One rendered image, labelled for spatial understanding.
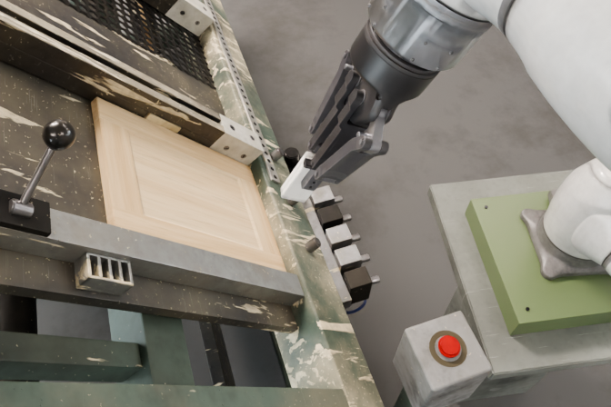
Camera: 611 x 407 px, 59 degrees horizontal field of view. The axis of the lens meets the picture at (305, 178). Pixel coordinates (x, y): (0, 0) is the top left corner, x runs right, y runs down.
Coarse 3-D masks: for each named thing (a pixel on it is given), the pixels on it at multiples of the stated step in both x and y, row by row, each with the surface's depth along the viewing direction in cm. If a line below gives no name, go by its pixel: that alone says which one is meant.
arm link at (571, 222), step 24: (576, 168) 111; (600, 168) 104; (576, 192) 106; (600, 192) 102; (552, 216) 116; (576, 216) 108; (600, 216) 103; (552, 240) 118; (576, 240) 110; (600, 240) 105; (600, 264) 109
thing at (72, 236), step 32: (64, 224) 71; (96, 224) 76; (64, 256) 72; (128, 256) 77; (160, 256) 82; (192, 256) 88; (224, 256) 94; (224, 288) 93; (256, 288) 97; (288, 288) 104
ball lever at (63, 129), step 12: (60, 120) 65; (48, 132) 64; (60, 132) 64; (72, 132) 65; (48, 144) 64; (60, 144) 64; (72, 144) 66; (48, 156) 65; (36, 168) 65; (36, 180) 66; (24, 192) 66; (12, 204) 65; (24, 204) 66; (24, 216) 66
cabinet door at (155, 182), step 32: (96, 128) 95; (128, 128) 100; (160, 128) 108; (128, 160) 94; (160, 160) 102; (192, 160) 111; (224, 160) 120; (128, 192) 89; (160, 192) 96; (192, 192) 104; (224, 192) 113; (256, 192) 123; (128, 224) 84; (160, 224) 90; (192, 224) 97; (224, 224) 105; (256, 224) 114; (256, 256) 106
